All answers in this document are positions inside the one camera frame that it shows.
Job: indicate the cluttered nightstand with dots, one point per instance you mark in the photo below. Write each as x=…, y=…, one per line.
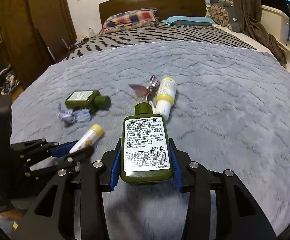
x=81, y=40

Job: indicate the patterned cushion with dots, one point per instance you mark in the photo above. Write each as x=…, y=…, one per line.
x=223, y=13

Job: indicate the green bottle white label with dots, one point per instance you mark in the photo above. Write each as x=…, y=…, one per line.
x=145, y=154

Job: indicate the zebra striped bedsheet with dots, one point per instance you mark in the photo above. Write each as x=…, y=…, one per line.
x=160, y=32

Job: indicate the dark wooden headboard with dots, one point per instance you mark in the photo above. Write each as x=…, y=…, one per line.
x=165, y=8

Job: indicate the grey fluffy blanket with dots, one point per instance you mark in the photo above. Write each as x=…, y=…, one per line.
x=232, y=109

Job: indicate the dark green bottle lying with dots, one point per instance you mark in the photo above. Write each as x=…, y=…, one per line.
x=91, y=100

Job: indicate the small white yellow tube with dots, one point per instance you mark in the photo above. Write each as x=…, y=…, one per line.
x=94, y=133

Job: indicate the purple ribbon bow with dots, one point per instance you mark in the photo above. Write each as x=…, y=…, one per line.
x=147, y=92

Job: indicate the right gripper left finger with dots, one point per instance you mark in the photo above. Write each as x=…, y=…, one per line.
x=71, y=204

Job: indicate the plaid pillow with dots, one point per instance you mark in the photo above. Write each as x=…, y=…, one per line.
x=130, y=20

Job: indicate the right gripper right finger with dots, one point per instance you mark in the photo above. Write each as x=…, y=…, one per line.
x=238, y=215

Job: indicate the white yellow lotion bottle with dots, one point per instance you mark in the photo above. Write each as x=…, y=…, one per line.
x=165, y=97

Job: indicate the brown curtain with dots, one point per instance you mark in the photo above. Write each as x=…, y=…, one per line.
x=249, y=14

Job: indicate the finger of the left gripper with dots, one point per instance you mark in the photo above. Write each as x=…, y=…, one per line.
x=45, y=146
x=49, y=162

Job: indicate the blue white cloth scrap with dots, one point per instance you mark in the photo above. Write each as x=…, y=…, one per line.
x=70, y=117

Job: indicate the light blue pillow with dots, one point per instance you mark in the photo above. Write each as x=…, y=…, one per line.
x=189, y=20

